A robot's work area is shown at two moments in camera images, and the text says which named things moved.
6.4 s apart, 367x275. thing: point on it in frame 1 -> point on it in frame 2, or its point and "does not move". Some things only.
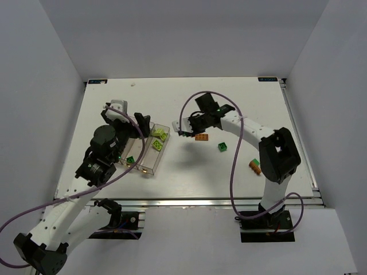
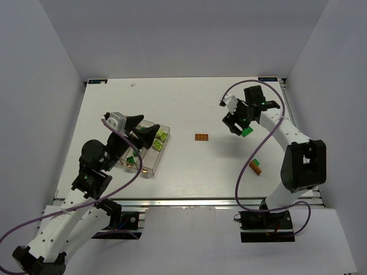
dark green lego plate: [256, 161] does not move
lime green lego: [157, 144] does not move
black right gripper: [192, 125] -> [239, 121]
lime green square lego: [163, 136] does not move
